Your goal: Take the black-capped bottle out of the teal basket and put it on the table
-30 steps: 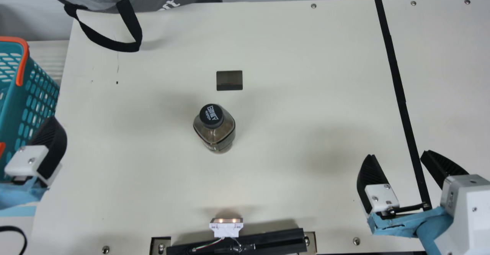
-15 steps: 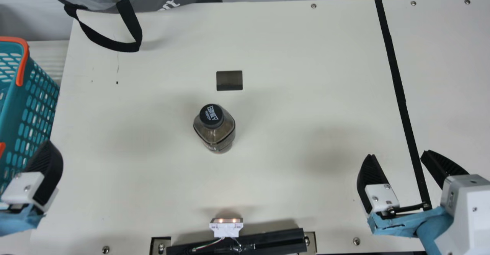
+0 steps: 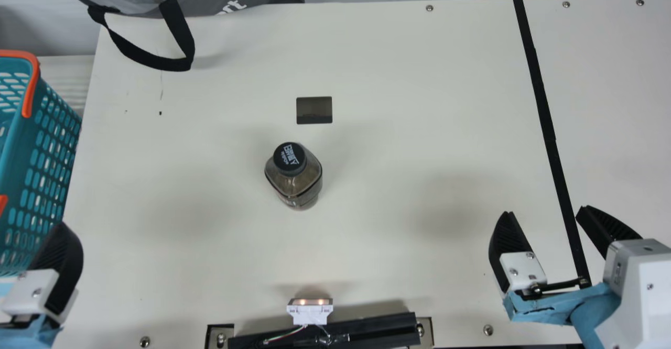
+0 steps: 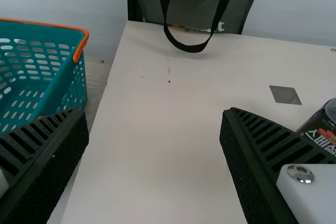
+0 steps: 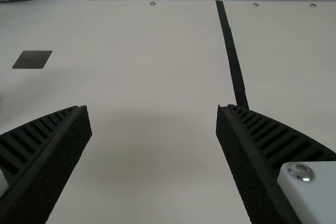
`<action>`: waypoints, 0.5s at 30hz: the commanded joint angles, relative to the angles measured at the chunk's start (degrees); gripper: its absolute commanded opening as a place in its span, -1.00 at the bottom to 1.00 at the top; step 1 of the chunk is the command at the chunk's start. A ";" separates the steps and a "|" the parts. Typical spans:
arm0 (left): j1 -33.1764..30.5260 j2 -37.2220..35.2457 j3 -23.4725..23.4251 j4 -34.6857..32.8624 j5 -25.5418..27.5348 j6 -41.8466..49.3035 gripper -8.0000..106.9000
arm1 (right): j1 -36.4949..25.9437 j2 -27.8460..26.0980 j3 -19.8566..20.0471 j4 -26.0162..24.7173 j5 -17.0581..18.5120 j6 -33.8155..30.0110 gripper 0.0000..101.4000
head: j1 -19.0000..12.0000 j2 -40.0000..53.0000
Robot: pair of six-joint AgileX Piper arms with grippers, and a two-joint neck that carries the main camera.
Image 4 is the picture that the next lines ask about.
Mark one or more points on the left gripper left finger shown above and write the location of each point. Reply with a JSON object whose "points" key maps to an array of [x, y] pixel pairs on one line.
{"points": [[47, 161]]}

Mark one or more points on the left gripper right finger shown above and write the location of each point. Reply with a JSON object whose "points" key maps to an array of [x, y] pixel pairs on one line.
{"points": [[252, 161]]}

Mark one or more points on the dark coffee bottle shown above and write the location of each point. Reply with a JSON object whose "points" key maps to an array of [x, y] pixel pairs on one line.
{"points": [[323, 119]]}

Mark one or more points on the teal shopping basket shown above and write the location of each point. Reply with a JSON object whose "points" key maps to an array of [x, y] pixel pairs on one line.
{"points": [[65, 40]]}

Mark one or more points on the small square scanner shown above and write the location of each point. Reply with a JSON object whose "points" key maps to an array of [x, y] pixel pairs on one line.
{"points": [[285, 94]]}

